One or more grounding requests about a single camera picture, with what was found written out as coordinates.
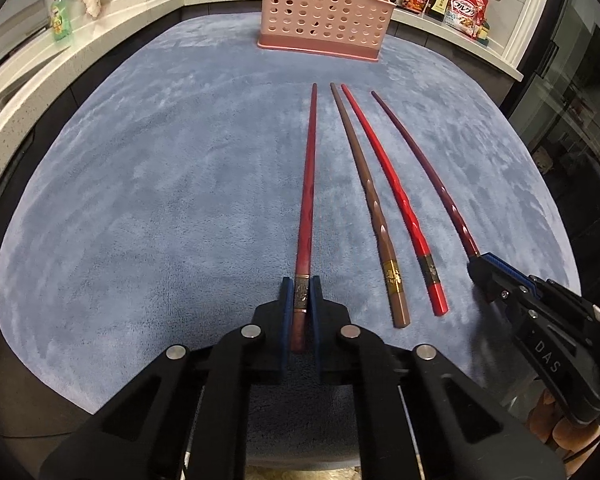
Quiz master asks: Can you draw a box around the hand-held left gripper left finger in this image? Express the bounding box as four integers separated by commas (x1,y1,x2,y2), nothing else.
39,277,294,480

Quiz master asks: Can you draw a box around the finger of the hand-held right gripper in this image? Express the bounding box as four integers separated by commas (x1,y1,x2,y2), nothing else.
481,253,537,295
466,259,521,307

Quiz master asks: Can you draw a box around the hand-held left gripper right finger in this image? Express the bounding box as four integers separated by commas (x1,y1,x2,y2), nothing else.
310,276,567,480

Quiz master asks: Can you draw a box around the purple chopstick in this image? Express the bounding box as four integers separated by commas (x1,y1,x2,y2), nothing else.
370,90,483,264

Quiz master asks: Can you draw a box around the dark red chopstick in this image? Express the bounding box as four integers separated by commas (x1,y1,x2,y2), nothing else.
289,83,319,353

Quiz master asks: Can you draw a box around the pink perforated utensil holder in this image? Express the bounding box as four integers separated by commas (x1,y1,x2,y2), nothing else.
257,0,397,64

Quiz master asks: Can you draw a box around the person's right hand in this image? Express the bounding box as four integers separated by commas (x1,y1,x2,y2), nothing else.
527,389,600,464

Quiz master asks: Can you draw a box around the brown chopstick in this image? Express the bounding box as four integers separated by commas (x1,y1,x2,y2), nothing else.
329,82,412,330

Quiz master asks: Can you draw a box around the blue plush blanket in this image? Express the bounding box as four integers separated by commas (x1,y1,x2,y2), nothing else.
0,12,582,467

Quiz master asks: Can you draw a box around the glass sliding door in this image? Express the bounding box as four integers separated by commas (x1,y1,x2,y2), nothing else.
505,0,600,311

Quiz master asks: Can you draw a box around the white and red cereal bag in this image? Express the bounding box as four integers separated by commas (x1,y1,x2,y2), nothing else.
442,0,489,39

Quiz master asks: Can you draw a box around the white kitchen counter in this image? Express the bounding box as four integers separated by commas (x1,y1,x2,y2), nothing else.
0,0,524,173

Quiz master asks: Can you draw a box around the green dish soap bottle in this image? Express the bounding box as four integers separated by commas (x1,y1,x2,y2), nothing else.
49,0,74,44

